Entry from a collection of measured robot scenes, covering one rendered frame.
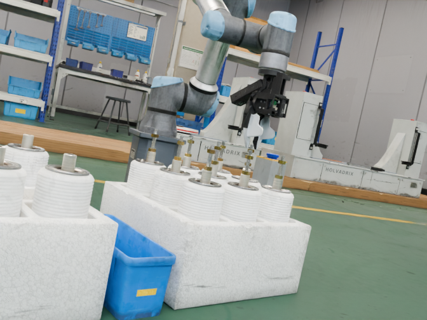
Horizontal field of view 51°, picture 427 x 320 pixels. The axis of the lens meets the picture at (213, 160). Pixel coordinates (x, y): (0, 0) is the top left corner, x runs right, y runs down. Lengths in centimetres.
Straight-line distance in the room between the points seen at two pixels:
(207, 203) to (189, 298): 20
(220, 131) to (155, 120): 191
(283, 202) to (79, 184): 53
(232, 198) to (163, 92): 79
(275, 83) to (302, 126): 265
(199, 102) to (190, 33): 601
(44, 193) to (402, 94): 712
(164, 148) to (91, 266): 96
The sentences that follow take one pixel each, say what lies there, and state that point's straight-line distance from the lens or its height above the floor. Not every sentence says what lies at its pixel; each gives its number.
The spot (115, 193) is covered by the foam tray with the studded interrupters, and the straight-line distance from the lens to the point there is 116.
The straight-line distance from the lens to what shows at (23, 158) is 100.
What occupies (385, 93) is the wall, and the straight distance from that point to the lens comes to 794.
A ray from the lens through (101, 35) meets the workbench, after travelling 720.
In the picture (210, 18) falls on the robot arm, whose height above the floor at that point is 66.
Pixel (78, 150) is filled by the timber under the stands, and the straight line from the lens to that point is 308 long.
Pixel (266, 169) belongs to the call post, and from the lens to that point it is 137.
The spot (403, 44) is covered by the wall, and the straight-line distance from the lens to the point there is 797.
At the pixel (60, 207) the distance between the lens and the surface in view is 79.
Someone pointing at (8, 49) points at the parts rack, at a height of 75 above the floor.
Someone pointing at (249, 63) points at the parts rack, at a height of 141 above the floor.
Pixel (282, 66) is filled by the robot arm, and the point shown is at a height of 56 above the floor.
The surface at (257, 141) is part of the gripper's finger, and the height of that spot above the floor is 36.
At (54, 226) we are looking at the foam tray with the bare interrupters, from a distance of 76.
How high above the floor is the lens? 38
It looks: 4 degrees down
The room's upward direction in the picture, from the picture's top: 12 degrees clockwise
